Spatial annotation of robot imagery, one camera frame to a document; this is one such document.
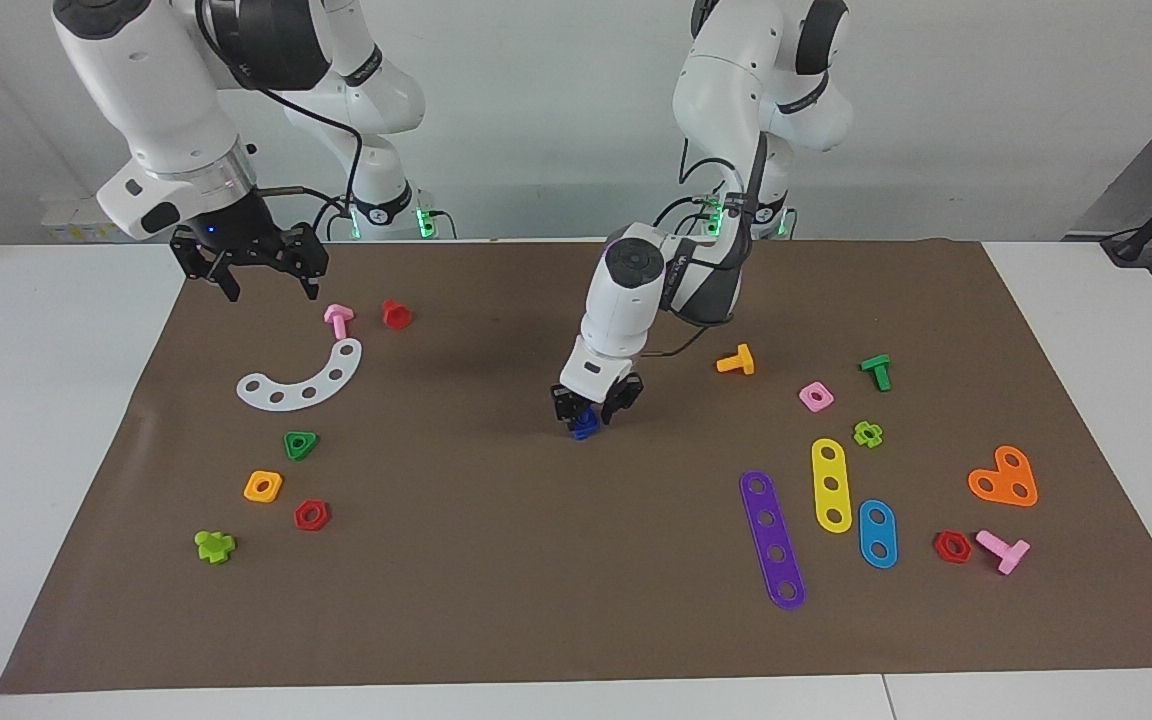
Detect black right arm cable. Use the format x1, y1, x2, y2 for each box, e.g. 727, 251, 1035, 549
254, 84, 368, 217

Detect black base power cable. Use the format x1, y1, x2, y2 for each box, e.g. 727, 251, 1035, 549
650, 193, 717, 229
314, 195, 359, 242

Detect blue two-hole strip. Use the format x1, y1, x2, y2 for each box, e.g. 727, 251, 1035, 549
857, 499, 899, 570

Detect yellow three-hole strip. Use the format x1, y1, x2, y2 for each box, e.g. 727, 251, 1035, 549
811, 438, 854, 535

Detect white power strip box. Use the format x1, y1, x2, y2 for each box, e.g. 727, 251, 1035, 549
40, 194, 127, 245

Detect orange heart-shaped plate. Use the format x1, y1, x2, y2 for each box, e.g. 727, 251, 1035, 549
967, 445, 1039, 508

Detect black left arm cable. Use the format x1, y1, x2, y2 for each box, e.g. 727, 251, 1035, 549
636, 128, 771, 361

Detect brown table mat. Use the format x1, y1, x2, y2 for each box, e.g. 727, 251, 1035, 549
0, 238, 1152, 695

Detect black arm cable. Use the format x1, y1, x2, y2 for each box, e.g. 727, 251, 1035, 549
254, 84, 368, 217
636, 128, 771, 361

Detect white curved perforated strip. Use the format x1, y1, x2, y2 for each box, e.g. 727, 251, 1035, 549
236, 338, 364, 412

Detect purple four-hole strip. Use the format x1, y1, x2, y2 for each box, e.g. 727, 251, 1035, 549
739, 470, 808, 611

